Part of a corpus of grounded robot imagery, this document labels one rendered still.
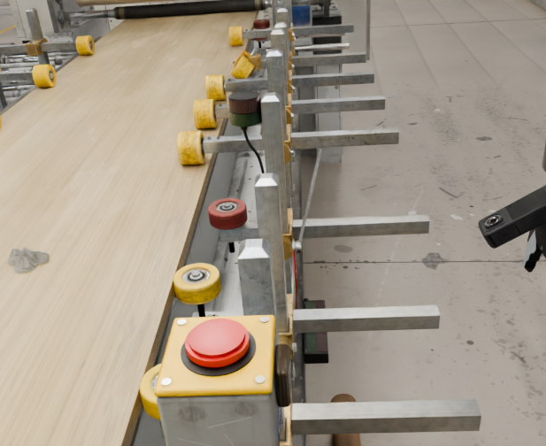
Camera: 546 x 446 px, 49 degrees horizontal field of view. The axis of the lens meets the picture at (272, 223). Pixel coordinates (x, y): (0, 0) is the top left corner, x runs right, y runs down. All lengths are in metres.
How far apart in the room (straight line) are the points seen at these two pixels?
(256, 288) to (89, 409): 0.30
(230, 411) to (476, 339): 1.99
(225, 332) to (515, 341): 2.02
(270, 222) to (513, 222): 0.34
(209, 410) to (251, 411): 0.03
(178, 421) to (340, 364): 1.80
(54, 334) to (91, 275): 0.16
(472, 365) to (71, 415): 1.62
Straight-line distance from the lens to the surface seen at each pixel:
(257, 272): 0.64
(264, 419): 0.38
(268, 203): 0.88
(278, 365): 0.38
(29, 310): 1.06
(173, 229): 1.19
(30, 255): 1.19
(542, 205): 0.82
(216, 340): 0.38
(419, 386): 2.11
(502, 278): 2.67
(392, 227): 1.25
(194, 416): 0.38
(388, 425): 0.87
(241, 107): 1.08
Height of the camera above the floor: 1.47
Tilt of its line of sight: 29 degrees down
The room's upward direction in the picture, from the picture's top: 4 degrees counter-clockwise
